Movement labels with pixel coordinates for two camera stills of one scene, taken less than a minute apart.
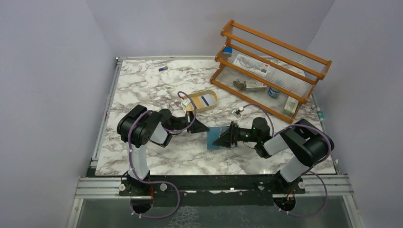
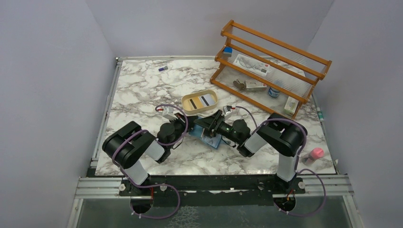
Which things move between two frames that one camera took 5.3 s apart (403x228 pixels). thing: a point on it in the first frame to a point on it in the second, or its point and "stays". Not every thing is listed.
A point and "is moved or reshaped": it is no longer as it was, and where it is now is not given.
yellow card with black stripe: x=196 y=101 stays
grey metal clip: x=239 y=85 stays
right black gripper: x=228 y=137 to x=212 y=122
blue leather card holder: x=214 y=133 is moved or reshaped
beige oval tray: x=202 y=99 stays
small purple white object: x=161 y=69 stays
